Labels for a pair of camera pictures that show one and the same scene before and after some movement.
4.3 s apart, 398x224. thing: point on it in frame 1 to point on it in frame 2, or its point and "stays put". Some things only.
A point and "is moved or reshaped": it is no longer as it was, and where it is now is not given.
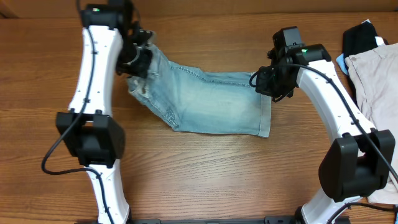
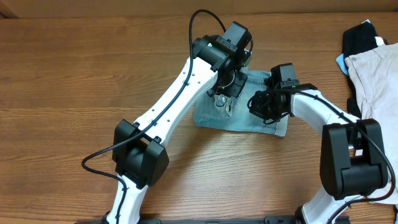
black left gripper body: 137,62 to 232,88
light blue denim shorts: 200,101 is moved or reshaped
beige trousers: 374,74 stays put
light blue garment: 341,61 stays put
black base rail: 268,219 stays put
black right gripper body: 277,84 to 268,108
